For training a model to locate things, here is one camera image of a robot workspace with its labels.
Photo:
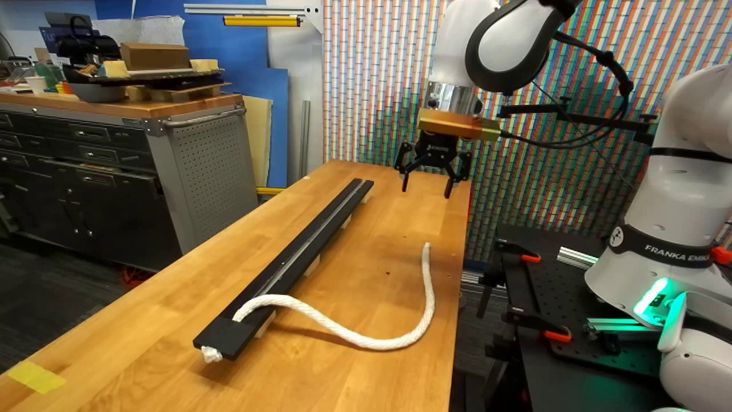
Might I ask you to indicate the silver aluminium extrusion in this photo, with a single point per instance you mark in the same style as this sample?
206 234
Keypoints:
576 258

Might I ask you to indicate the yellow foam block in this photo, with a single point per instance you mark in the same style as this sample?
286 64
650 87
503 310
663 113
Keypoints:
206 66
116 69

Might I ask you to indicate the beige foam panel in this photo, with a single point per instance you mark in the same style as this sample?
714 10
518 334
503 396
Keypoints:
257 139

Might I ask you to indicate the perforated backdrop panel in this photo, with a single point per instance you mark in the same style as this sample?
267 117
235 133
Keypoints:
367 77

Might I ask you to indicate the black breadboard base table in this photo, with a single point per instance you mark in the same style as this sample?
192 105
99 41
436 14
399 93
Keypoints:
563 386

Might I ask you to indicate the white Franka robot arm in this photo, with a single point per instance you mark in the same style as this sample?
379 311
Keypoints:
688 191

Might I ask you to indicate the long black grooved rail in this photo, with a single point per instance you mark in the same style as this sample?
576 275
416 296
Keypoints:
336 210

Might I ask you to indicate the yellow floor strip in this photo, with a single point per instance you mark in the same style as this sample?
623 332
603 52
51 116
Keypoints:
269 192

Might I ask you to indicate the wooden cabinet top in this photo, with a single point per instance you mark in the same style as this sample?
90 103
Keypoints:
116 105

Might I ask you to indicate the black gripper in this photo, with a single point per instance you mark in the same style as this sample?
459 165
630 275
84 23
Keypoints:
436 150

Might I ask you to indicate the black equipment pile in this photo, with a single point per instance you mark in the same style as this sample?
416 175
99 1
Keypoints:
77 38

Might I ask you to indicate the yellow bar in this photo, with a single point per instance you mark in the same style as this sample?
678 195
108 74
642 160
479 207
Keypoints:
265 22

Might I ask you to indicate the yellow wrist camera mount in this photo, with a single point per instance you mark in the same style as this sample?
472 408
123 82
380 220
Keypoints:
449 124

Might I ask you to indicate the teal green object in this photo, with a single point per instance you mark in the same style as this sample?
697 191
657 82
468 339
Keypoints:
49 77

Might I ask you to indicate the brown cardboard box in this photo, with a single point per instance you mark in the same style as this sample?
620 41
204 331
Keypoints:
156 57

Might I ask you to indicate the wooden support block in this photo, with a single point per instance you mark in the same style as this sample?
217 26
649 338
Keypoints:
179 93

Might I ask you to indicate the yellow tape patch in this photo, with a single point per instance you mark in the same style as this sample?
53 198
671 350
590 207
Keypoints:
36 378

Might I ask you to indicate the grey perforated metal cabinet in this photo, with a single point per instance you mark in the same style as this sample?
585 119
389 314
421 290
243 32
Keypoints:
197 175

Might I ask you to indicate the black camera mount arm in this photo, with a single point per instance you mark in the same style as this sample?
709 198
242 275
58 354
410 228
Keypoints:
534 110

